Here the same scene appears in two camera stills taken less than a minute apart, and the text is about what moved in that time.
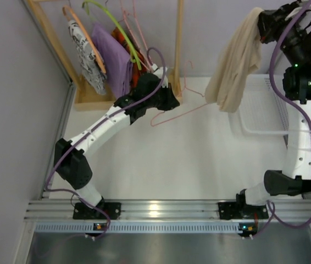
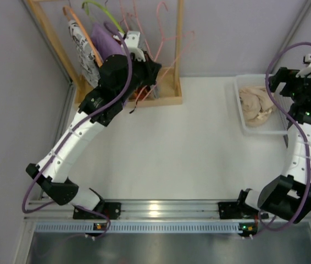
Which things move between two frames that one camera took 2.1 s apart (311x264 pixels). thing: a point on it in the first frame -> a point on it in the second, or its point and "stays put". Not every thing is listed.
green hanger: (85, 5) stays put
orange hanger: (84, 36) stays put
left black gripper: (165, 97) -> (150, 69)
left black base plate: (82, 212) stays put
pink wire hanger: (185, 88) -> (163, 40)
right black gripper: (267, 25) -> (281, 80)
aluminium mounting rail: (278, 209) stays put
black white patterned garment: (92, 70) stays put
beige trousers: (239, 54) -> (257, 105)
